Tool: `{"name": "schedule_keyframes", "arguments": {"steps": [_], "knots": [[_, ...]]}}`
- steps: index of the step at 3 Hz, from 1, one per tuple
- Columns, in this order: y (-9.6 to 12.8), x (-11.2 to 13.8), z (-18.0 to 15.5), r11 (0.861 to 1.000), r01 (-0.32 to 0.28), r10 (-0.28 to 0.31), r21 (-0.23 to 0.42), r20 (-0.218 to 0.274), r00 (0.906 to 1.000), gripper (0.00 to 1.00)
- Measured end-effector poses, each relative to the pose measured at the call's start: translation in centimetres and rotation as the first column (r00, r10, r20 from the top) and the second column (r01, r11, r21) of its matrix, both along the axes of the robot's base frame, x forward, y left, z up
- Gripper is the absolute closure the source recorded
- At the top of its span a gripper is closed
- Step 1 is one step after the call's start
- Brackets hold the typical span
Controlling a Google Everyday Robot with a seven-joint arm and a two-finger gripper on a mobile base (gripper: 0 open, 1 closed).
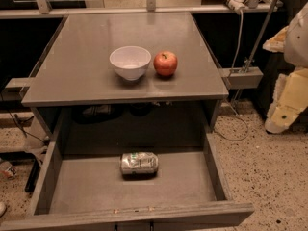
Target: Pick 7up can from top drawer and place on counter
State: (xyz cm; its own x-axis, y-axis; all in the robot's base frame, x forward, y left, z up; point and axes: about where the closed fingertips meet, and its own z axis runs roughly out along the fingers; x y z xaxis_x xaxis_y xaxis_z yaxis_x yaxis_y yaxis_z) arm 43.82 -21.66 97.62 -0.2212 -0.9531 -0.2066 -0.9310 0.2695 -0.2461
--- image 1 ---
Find grey counter cabinet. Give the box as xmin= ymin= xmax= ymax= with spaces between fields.
xmin=22 ymin=13 xmax=228 ymax=123

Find thin metal rod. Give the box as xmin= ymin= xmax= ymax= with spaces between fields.
xmin=241 ymin=0 xmax=278 ymax=73

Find white bowl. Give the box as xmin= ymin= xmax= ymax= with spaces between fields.
xmin=109 ymin=46 xmax=151 ymax=81

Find grey metal bracket block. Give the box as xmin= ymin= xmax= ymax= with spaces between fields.
xmin=218 ymin=67 xmax=263 ymax=90

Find red apple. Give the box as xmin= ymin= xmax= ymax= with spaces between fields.
xmin=153 ymin=51 xmax=178 ymax=77

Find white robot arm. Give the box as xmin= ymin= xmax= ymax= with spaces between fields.
xmin=263 ymin=3 xmax=308 ymax=134

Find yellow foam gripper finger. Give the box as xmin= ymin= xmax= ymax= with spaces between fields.
xmin=263 ymin=26 xmax=288 ymax=53
xmin=265 ymin=68 xmax=308 ymax=134

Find crumpled packet on floor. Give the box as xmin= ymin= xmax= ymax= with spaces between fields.
xmin=0 ymin=160 xmax=16 ymax=179

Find white power cable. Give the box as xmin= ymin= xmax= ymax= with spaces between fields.
xmin=214 ymin=9 xmax=250 ymax=142

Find grey open top drawer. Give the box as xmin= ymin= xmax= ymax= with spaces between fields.
xmin=1 ymin=104 xmax=254 ymax=231

